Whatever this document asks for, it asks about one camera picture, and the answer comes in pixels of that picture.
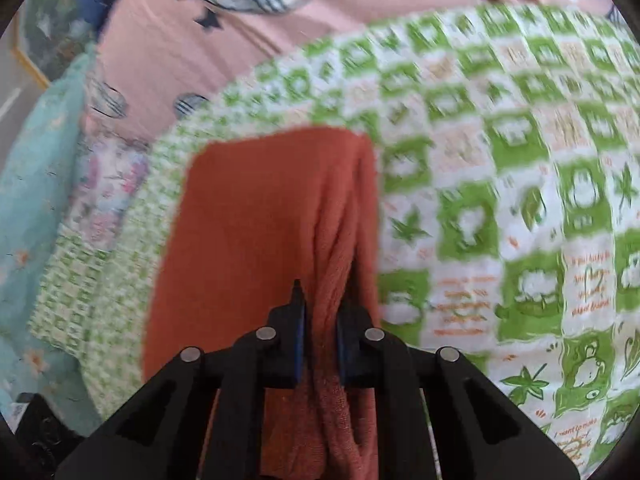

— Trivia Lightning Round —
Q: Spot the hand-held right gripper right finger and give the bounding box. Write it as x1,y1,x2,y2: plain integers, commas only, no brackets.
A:
335,305,581,480

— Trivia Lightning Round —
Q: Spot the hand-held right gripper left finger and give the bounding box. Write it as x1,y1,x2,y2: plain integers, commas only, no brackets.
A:
55,280,307,480

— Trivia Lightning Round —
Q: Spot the orange knitted sweater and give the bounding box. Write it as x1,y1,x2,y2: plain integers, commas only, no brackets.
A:
141,127,383,480

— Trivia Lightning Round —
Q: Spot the green checked pillow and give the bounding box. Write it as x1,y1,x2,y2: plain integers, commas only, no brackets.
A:
27,225,131,361

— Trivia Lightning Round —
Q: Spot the teal floral quilt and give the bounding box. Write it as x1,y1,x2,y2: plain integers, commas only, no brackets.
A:
0,45,101,436

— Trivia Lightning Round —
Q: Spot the floral pillow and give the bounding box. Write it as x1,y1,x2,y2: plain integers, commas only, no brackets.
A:
65,135,151,251

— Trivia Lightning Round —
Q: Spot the green checked bedsheet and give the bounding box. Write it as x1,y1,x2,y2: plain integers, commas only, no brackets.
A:
82,2,640,480

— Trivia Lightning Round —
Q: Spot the gold picture frame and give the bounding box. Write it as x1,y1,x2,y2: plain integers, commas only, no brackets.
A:
12,0,101,88

